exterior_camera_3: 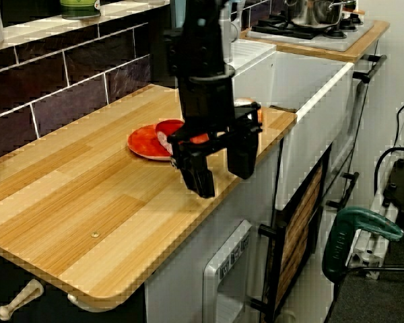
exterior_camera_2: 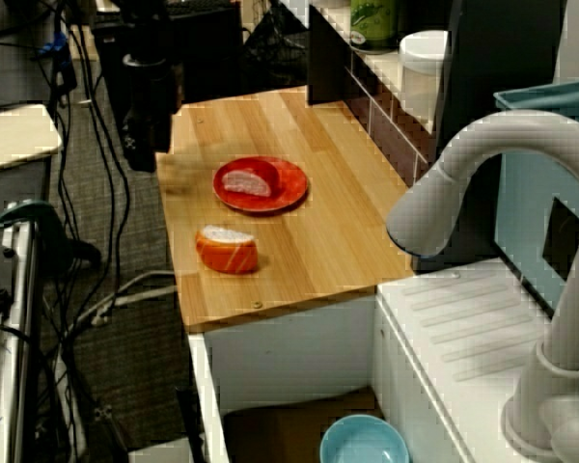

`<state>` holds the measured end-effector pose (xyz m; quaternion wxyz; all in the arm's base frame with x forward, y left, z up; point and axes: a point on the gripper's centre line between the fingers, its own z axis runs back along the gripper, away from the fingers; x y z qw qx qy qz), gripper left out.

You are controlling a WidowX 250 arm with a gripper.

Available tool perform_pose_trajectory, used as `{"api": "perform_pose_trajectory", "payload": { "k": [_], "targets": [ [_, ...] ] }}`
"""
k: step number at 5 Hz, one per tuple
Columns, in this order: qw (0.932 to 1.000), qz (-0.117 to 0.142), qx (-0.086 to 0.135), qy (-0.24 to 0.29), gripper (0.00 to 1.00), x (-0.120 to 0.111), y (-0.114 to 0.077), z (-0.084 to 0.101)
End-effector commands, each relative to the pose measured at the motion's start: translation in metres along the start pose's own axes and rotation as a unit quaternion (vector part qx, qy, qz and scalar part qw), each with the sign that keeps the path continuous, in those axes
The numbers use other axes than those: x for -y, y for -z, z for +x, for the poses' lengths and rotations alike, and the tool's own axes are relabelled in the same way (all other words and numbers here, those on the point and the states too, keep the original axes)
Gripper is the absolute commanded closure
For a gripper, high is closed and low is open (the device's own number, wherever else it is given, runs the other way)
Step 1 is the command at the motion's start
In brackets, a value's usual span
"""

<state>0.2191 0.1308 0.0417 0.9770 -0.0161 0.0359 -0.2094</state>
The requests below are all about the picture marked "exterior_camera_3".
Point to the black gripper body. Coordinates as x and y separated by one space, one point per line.
205 104

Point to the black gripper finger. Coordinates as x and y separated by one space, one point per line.
243 158
200 178

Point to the salmon nigiri sushi toy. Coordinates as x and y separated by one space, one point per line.
244 101

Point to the red tuna nigiri toy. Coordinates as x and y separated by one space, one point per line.
168 126

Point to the orange round plate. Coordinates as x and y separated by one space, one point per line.
141 144

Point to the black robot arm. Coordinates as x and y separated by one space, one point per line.
198 40

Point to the grey toy faucet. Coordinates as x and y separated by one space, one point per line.
227 43

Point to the black-framed wood-pattern oven door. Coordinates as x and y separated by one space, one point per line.
299 218

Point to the white cabinet body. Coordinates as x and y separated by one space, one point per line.
188 262

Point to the white toy sink unit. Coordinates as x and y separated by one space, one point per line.
323 101

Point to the grey dispenser panel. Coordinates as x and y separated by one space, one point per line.
210 286

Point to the brass countertop screw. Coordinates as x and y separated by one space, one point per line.
94 234

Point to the toy stove top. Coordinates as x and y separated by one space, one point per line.
323 42

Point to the shiny metal pot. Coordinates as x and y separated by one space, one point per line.
313 11

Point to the aluminium extrusion bar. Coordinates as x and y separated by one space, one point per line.
363 242

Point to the thin black rod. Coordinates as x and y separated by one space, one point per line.
390 268

